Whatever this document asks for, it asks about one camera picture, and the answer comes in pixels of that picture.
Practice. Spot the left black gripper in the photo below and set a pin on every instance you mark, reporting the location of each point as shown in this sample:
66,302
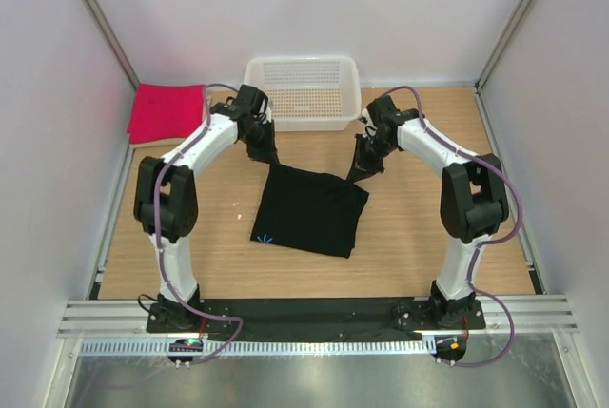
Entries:
262,143

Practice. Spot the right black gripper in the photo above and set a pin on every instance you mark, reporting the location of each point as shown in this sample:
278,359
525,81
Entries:
367,156

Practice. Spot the black t-shirt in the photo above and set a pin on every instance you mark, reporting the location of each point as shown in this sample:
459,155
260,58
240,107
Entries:
309,211

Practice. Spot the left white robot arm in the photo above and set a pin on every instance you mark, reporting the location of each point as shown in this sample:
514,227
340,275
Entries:
166,202

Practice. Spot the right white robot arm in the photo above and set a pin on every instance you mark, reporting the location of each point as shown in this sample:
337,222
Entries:
473,202

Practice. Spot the white perforated plastic basket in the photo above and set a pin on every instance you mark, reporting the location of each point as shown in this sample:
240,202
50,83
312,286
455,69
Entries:
308,94

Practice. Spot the folded beige t-shirt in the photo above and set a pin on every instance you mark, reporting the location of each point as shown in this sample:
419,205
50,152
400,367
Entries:
161,121

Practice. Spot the folded pink t-shirt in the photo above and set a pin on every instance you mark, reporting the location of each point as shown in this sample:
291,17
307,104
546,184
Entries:
178,92

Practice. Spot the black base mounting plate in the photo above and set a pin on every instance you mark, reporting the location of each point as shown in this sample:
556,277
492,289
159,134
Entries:
313,320

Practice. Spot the white slotted cable duct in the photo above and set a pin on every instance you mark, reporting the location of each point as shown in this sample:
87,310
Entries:
187,348

